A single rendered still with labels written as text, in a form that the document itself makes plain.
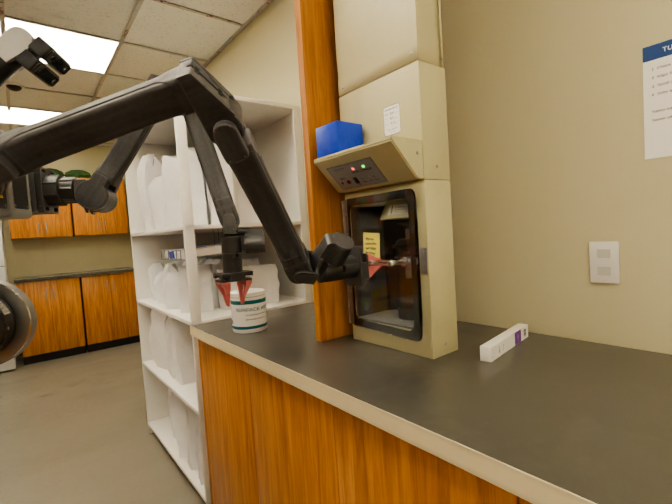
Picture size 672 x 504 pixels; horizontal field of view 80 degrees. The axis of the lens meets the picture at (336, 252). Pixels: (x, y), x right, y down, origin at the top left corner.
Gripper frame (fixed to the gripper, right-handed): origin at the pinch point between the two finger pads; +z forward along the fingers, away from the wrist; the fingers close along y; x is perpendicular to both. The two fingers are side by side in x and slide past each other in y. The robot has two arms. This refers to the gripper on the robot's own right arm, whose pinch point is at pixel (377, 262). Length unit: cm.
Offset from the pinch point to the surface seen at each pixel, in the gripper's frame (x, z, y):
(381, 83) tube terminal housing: 1.5, 7.2, 49.3
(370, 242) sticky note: 7.4, 4.9, 5.3
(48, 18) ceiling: 211, -50, 145
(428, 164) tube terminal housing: -11.5, 9.1, 24.8
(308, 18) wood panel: 25, 1, 76
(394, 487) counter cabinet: -21, -20, -43
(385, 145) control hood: -8.8, -3.6, 29.2
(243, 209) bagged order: 126, 23, 25
